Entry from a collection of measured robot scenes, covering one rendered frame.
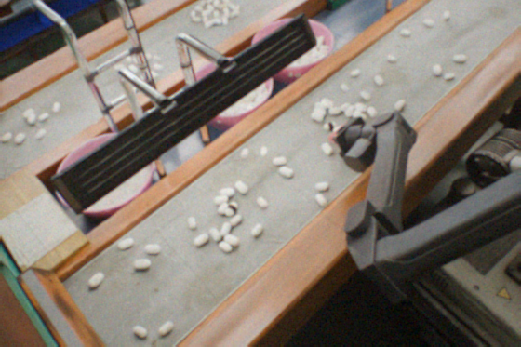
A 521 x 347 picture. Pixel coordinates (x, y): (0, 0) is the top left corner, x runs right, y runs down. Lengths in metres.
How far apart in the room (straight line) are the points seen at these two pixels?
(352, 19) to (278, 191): 0.87
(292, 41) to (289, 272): 0.50
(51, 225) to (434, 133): 0.99
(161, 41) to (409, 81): 0.85
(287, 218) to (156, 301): 0.35
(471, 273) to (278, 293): 0.61
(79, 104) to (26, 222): 0.46
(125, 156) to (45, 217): 0.44
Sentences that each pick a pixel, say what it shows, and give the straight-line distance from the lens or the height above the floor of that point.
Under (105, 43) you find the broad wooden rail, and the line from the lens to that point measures 1.74.
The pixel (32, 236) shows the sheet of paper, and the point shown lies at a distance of 1.24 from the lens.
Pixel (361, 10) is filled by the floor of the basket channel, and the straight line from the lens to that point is 1.88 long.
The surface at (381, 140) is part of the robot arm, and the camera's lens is 0.99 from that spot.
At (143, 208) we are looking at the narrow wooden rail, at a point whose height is 0.76.
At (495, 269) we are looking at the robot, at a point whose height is 0.47.
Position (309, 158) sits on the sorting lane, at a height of 0.74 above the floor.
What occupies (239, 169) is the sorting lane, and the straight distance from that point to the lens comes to 1.22.
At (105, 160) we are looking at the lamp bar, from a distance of 0.85.
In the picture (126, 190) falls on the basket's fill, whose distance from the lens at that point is 1.27.
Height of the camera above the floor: 1.69
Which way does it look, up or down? 50 degrees down
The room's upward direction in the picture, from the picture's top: 8 degrees counter-clockwise
